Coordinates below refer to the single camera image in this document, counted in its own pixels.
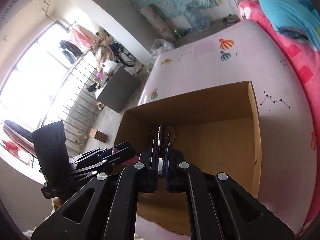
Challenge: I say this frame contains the metal window railing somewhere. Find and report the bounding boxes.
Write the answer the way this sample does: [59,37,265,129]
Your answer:
[45,45,120,155]

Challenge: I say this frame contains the blue quilt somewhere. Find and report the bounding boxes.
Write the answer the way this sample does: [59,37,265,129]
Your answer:
[259,0,320,48]

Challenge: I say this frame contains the pink patterned blanket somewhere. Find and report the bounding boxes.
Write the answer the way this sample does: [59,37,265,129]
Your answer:
[237,0,320,230]

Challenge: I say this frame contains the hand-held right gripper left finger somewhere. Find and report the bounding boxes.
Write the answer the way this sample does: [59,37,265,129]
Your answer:
[31,135,160,240]

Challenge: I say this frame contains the striped hanging garment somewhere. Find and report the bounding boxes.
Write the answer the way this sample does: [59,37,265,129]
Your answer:
[2,120,34,155]

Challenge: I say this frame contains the grey cabinet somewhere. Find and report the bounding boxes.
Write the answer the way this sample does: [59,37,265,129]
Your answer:
[96,67,140,113]

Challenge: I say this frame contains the clear blue water jug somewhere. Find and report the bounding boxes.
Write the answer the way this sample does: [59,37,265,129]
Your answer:
[184,7,210,32]

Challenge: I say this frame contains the wheelchair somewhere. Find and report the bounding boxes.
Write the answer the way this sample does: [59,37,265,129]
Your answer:
[110,42,135,68]

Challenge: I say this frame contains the white plastic bag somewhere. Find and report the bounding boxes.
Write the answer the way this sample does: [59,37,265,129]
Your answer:
[150,39,175,60]

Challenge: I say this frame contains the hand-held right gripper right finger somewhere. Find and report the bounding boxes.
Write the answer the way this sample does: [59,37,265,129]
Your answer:
[164,135,295,240]

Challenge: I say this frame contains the dark hanging garment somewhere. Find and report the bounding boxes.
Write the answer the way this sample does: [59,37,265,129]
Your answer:
[59,40,83,63]

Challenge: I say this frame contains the beige blanket pile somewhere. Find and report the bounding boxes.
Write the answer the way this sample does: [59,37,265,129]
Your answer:
[94,30,114,68]

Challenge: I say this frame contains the small cardboard box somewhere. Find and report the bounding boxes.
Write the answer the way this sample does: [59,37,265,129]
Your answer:
[89,128,108,143]

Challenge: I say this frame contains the pink hanging garment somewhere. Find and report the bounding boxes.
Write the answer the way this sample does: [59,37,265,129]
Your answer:
[69,25,94,50]

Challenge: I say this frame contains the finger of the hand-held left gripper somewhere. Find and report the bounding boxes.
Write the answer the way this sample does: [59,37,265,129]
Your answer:
[71,147,137,181]
[69,142,132,166]

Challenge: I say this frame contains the rolled white mat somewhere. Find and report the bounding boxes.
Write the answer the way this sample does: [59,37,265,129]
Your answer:
[139,4,175,42]

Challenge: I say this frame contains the small white bag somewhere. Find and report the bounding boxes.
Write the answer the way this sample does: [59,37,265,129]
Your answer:
[104,60,118,73]

